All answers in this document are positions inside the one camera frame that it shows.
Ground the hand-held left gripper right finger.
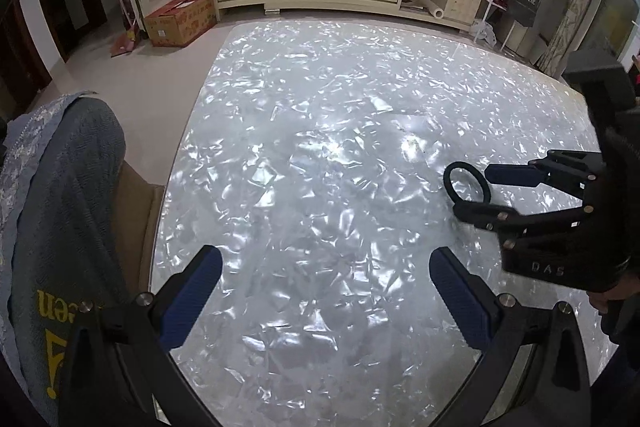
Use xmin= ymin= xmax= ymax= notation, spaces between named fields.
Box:
xmin=428 ymin=246 xmax=594 ymax=427

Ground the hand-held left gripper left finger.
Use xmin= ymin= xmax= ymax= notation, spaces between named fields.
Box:
xmin=56 ymin=244 xmax=224 ymax=427

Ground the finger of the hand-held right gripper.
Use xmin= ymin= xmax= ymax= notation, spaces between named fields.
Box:
xmin=483 ymin=150 xmax=606 ymax=194
xmin=452 ymin=199 xmax=596 ymax=251

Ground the black hair tie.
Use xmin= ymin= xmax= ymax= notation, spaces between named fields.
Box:
xmin=443 ymin=161 xmax=489 ymax=209

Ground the person's right hand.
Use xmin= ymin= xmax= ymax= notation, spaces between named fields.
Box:
xmin=590 ymin=268 xmax=640 ymax=338

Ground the white plastic bag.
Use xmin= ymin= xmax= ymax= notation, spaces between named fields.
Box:
xmin=472 ymin=21 xmax=499 ymax=51

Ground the grey towel with yellow print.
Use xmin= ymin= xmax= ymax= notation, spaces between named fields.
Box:
xmin=9 ymin=98 xmax=132 ymax=427

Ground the white paper roll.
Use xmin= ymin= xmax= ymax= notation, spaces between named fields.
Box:
xmin=419 ymin=0 xmax=447 ymax=20

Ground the brown cardboard box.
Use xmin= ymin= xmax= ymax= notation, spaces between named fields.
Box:
xmin=143 ymin=0 xmax=219 ymax=48

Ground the dark wooden door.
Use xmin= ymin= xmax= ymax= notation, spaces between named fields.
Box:
xmin=0 ymin=0 xmax=109 ymax=108

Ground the pink-handled broom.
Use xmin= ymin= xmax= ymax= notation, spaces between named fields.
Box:
xmin=104 ymin=0 xmax=137 ymax=58

